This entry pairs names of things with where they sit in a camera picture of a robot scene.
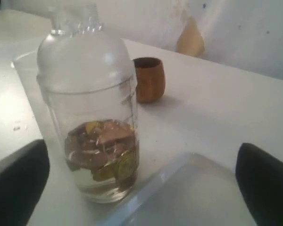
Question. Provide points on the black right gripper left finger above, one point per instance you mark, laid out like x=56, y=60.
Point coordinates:
x=22, y=183

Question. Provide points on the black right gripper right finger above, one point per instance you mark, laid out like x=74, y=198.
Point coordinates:
x=260, y=179

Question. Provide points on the clear plastic jar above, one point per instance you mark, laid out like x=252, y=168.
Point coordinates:
x=70, y=110

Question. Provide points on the brown wooden blocks pile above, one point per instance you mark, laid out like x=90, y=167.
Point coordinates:
x=82, y=175

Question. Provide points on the gold coins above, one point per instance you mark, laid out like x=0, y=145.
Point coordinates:
x=110, y=150

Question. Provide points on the round brown wooden cup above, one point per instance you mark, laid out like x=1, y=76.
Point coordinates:
x=151, y=81

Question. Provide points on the clear plastic dome lid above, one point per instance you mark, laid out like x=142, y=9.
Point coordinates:
x=79, y=55

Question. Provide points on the white rectangular plastic tray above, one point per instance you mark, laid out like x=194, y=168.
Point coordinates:
x=191, y=190

